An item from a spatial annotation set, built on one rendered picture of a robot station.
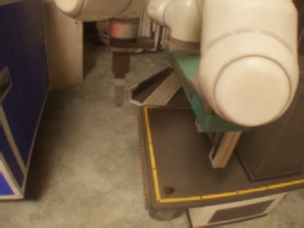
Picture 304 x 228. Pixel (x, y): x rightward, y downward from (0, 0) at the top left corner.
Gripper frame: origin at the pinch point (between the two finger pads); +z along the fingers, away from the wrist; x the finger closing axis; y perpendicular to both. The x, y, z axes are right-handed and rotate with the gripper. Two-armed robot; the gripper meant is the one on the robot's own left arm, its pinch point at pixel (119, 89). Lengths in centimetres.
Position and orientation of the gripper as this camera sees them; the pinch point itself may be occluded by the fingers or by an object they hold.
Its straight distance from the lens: 64.2
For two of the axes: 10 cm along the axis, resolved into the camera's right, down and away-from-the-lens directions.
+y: -9.9, -0.3, -1.5
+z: -1.1, 8.2, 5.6
